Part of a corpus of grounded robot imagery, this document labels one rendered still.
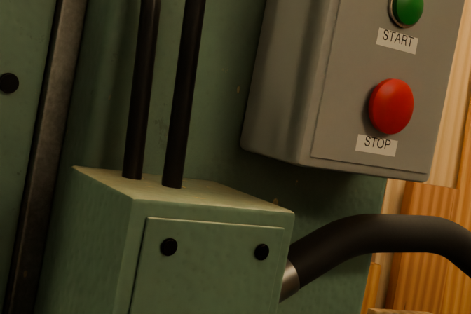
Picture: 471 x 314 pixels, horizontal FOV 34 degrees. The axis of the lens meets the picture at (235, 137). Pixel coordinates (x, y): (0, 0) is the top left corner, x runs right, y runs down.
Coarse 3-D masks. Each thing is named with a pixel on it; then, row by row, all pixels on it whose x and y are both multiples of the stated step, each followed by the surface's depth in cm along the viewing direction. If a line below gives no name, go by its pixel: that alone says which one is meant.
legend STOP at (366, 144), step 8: (360, 136) 41; (368, 136) 41; (360, 144) 41; (368, 144) 42; (376, 144) 42; (384, 144) 42; (392, 144) 42; (368, 152) 42; (376, 152) 42; (384, 152) 42; (392, 152) 43
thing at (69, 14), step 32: (64, 0) 41; (64, 32) 42; (64, 64) 42; (64, 96) 42; (64, 128) 42; (32, 160) 42; (32, 192) 42; (32, 224) 42; (32, 256) 42; (32, 288) 43
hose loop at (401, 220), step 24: (360, 216) 45; (384, 216) 46; (408, 216) 48; (432, 216) 49; (312, 240) 43; (336, 240) 43; (360, 240) 44; (384, 240) 45; (408, 240) 47; (432, 240) 48; (456, 240) 49; (288, 264) 42; (312, 264) 42; (336, 264) 44; (456, 264) 51; (288, 288) 41
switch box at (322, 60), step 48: (288, 0) 42; (336, 0) 39; (384, 0) 41; (432, 0) 43; (288, 48) 41; (336, 48) 39; (384, 48) 41; (432, 48) 43; (288, 96) 41; (336, 96) 40; (432, 96) 44; (240, 144) 44; (288, 144) 40; (336, 144) 40; (432, 144) 44
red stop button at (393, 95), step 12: (384, 84) 41; (396, 84) 41; (372, 96) 41; (384, 96) 40; (396, 96) 41; (408, 96) 41; (372, 108) 40; (384, 108) 40; (396, 108) 41; (408, 108) 41; (372, 120) 41; (384, 120) 41; (396, 120) 41; (408, 120) 42; (384, 132) 41; (396, 132) 42
